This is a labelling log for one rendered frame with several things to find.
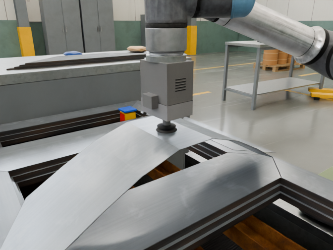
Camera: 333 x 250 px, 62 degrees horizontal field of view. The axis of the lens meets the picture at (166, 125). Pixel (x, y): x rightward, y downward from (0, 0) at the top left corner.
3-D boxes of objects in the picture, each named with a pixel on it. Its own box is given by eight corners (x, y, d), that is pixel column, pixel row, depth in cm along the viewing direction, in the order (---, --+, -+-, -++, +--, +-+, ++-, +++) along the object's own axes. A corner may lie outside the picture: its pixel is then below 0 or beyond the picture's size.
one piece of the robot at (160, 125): (152, 117, 56) (152, 127, 57) (164, 123, 53) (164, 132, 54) (167, 114, 58) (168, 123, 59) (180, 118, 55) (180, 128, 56)
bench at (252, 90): (252, 110, 417) (260, 41, 383) (221, 100, 473) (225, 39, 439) (321, 94, 506) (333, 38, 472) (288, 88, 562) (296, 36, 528)
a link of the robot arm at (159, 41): (162, 28, 45) (135, 28, 51) (162, 57, 46) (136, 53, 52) (195, 28, 49) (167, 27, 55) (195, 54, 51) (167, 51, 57)
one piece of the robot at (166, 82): (123, 39, 50) (128, 124, 56) (152, 42, 44) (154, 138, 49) (166, 37, 56) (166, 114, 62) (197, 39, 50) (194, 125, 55)
